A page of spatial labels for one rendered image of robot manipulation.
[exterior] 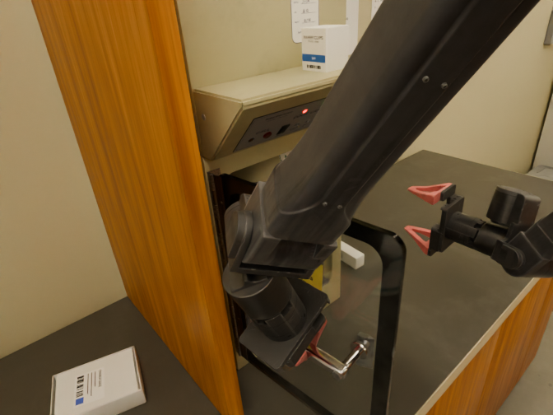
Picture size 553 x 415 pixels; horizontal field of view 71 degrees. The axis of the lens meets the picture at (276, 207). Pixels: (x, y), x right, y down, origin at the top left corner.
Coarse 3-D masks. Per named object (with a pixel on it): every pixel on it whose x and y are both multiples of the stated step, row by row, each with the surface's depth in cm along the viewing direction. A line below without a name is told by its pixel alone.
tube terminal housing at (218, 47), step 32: (192, 0) 49; (224, 0) 52; (256, 0) 55; (288, 0) 58; (320, 0) 62; (192, 32) 50; (224, 32) 53; (256, 32) 56; (288, 32) 60; (192, 64) 52; (224, 64) 55; (256, 64) 58; (288, 64) 62; (192, 96) 53; (224, 160) 60; (256, 160) 64; (224, 288) 70
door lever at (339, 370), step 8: (312, 344) 51; (352, 344) 51; (360, 344) 50; (312, 352) 50; (320, 352) 50; (352, 352) 50; (360, 352) 50; (312, 360) 50; (320, 360) 49; (328, 360) 49; (336, 360) 48; (344, 360) 49; (352, 360) 49; (328, 368) 48; (336, 368) 47; (344, 368) 47; (336, 376) 47; (344, 376) 47
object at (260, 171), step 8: (288, 152) 73; (272, 160) 71; (280, 160) 71; (248, 168) 71; (256, 168) 71; (264, 168) 71; (272, 168) 71; (240, 176) 71; (248, 176) 71; (256, 176) 71; (264, 176) 71
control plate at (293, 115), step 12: (300, 108) 55; (312, 108) 58; (264, 120) 52; (276, 120) 55; (288, 120) 57; (300, 120) 60; (312, 120) 63; (252, 132) 53; (264, 132) 56; (276, 132) 59; (288, 132) 62; (240, 144) 55; (252, 144) 58
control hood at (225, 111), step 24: (288, 72) 59; (312, 72) 58; (336, 72) 56; (216, 96) 49; (240, 96) 47; (264, 96) 47; (288, 96) 50; (312, 96) 54; (216, 120) 51; (240, 120) 48; (216, 144) 53
